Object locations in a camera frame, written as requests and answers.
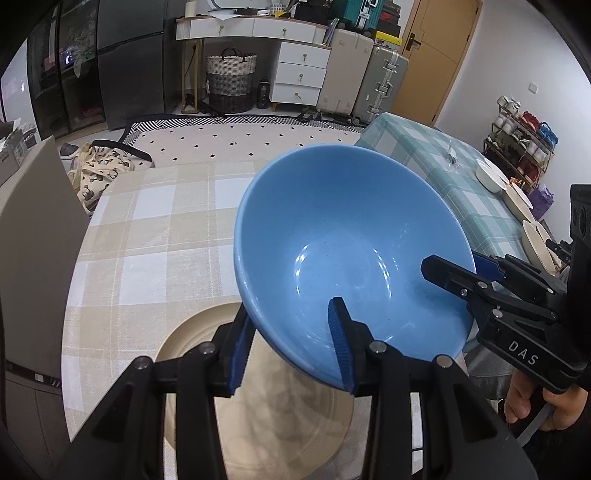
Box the cream shallow dish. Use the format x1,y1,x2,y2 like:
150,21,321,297
522,219,561,278
501,182,536,222

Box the light blue bowl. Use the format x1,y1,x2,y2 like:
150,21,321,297
233,144,477,393

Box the green checked tablecloth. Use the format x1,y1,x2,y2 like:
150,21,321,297
355,112,555,287

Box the grey shoe box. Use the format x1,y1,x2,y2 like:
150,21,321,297
0,120,40,174

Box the person's grey trousers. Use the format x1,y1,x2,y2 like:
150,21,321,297
466,344,513,402

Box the purple bag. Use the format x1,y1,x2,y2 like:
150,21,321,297
526,184,555,221

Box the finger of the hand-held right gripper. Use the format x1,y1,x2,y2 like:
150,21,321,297
472,251,575,296
421,255,561,326

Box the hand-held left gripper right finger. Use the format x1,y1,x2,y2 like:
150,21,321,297
328,296,532,480

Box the white shallow dish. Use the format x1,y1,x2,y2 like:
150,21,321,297
475,159,509,191

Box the beige suitcase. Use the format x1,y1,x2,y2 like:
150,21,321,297
318,28,374,121

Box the shoe rack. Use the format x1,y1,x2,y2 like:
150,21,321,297
482,95,559,195

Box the dark grey refrigerator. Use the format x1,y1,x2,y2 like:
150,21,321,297
97,0,178,130

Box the stack of boxes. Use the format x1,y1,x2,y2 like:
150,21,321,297
374,2,402,47

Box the white dressing desk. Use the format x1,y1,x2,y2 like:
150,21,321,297
175,16,332,114

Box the glass door wardrobe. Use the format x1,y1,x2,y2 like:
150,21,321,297
25,0,109,139

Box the silver suitcase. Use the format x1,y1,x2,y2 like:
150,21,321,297
353,44,410,125

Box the wooden door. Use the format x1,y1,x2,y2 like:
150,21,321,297
390,0,483,125

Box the woven laundry basket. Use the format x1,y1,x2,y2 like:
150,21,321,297
205,47,258,114

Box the teal suitcase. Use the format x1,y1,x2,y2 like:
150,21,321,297
342,0,384,33

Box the cream plate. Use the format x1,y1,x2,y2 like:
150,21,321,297
154,302,356,480

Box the black and white rug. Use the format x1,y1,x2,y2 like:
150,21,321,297
122,113,365,169

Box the person's right hand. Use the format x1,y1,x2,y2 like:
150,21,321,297
503,369,591,435

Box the black bag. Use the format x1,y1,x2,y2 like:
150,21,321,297
295,0,345,21

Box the printed tote bag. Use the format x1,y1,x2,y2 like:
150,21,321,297
68,141,155,215

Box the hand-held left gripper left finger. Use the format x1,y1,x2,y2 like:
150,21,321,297
46,302,257,480

